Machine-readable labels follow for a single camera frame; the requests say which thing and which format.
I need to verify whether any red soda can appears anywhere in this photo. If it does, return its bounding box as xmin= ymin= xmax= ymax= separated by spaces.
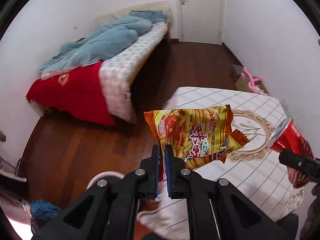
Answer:
xmin=268 ymin=118 xmax=316 ymax=189

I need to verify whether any white door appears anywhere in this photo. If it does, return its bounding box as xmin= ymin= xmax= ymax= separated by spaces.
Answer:
xmin=180 ymin=0 xmax=221 ymax=44

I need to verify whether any white round trash bin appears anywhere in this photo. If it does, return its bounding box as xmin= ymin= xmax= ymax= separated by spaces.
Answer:
xmin=85 ymin=171 xmax=125 ymax=191

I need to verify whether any patterned white tablecloth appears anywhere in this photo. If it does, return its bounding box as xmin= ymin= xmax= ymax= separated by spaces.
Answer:
xmin=138 ymin=87 xmax=304 ymax=239

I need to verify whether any red blanket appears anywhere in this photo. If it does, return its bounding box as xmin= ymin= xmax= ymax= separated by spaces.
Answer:
xmin=26 ymin=61 xmax=115 ymax=125

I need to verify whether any pink clothes hanger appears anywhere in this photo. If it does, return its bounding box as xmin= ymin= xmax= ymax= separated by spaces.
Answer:
xmin=241 ymin=67 xmax=269 ymax=96

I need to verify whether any blue jacket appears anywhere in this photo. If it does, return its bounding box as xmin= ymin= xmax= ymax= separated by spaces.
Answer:
xmin=31 ymin=200 xmax=61 ymax=220

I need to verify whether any orange snack bag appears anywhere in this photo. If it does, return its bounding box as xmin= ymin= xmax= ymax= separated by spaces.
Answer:
xmin=144 ymin=105 xmax=249 ymax=181

